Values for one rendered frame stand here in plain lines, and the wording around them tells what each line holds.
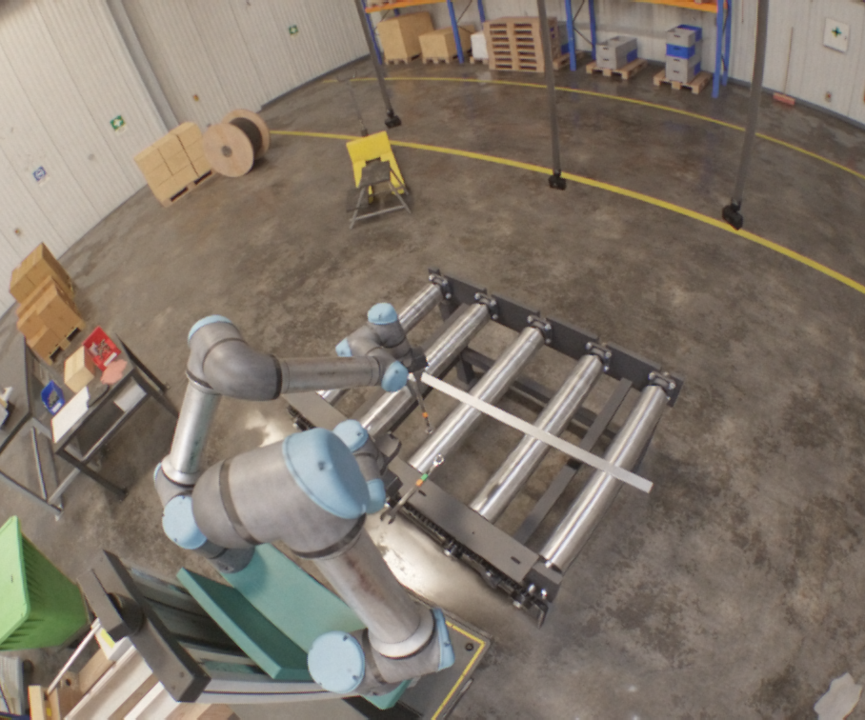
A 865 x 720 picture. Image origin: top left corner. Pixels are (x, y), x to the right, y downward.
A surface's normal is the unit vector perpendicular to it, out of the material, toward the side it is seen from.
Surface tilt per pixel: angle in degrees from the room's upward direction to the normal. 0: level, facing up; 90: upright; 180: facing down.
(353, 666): 8
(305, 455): 3
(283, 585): 0
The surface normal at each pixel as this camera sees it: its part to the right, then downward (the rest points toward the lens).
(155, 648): -0.20, -0.62
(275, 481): -0.09, -0.33
